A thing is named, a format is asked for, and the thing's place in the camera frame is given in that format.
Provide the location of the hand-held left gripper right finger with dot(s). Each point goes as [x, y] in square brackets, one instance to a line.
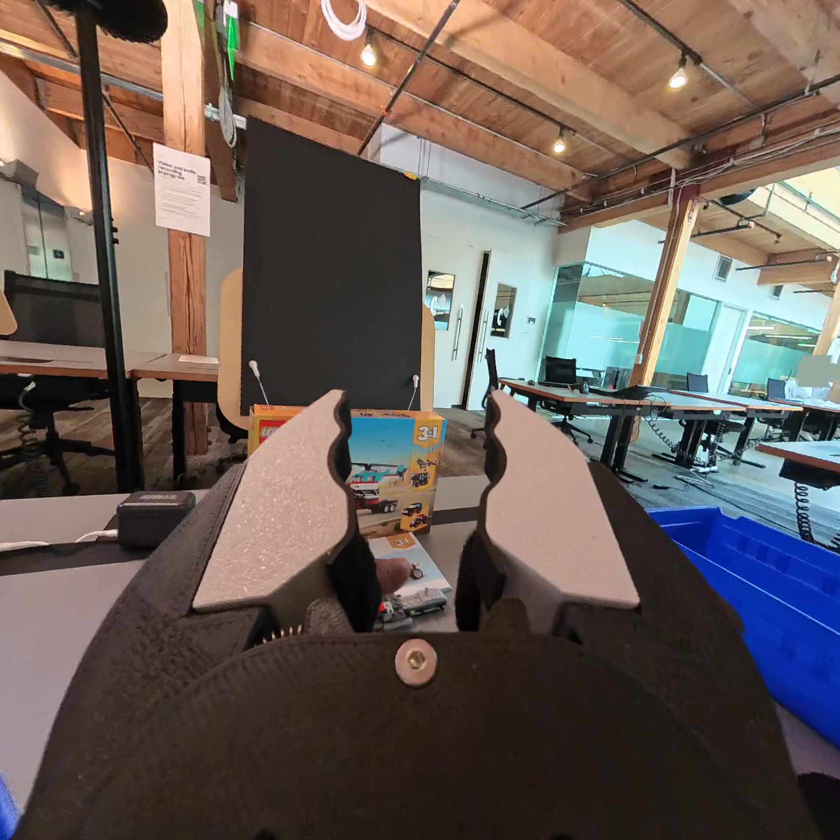
[558, 518]

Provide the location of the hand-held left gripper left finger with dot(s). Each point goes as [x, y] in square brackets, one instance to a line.
[275, 512]

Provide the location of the blue plastic bin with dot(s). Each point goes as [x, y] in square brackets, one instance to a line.
[774, 590]

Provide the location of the person's left hand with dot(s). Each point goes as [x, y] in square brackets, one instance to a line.
[394, 577]

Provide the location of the dark grey box device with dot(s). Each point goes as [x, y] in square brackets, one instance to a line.
[154, 518]

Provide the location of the long wooden office table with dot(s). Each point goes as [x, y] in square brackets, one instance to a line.
[590, 397]

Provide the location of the toy brick set box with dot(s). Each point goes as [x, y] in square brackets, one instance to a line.
[394, 466]

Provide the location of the black office chair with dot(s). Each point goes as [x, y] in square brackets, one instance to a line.
[489, 394]
[561, 374]

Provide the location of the closed instruction booklet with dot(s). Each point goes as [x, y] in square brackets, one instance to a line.
[420, 558]

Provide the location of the toy brick truck model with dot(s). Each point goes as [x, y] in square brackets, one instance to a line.
[413, 604]

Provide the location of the white door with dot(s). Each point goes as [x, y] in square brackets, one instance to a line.
[439, 361]

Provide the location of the black backdrop panel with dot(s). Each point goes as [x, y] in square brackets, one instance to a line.
[328, 262]

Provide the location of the black light stand pole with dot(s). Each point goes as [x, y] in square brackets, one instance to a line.
[108, 295]

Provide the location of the black computer monitor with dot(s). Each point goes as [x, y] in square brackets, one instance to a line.
[52, 308]

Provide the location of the white paper notice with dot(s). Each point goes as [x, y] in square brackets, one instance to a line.
[182, 190]

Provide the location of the ceiling track spotlight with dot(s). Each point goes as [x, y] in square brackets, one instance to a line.
[369, 56]
[559, 144]
[678, 77]

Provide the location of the wooden support post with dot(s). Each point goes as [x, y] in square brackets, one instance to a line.
[663, 295]
[187, 295]

